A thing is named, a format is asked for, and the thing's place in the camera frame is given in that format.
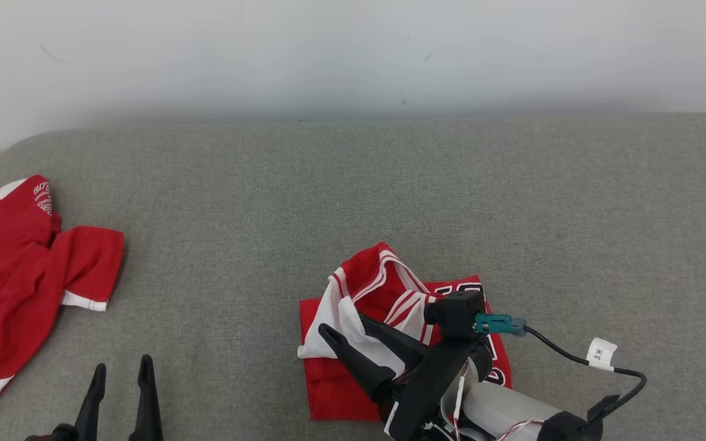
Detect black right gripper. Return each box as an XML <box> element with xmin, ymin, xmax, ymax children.
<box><xmin>318</xmin><ymin>312</ymin><xmax>495</xmax><ymax>441</ymax></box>

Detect grey fabric sofa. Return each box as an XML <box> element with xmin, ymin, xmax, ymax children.
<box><xmin>0</xmin><ymin>112</ymin><xmax>706</xmax><ymax>441</ymax></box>

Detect red basketball jersey white lining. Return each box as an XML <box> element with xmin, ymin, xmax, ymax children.
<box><xmin>297</xmin><ymin>242</ymin><xmax>513</xmax><ymax>422</ymax></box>

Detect white paper cable label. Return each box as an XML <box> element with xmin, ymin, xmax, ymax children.
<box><xmin>586</xmin><ymin>337</ymin><xmax>618</xmax><ymax>372</ymax></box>

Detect red white twisted wires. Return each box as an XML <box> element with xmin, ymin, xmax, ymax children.
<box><xmin>451</xmin><ymin>361</ymin><xmax>545</xmax><ymax>441</ymax></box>

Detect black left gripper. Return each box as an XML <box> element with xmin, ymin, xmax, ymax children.
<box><xmin>25</xmin><ymin>354</ymin><xmax>164</xmax><ymax>441</ymax></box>

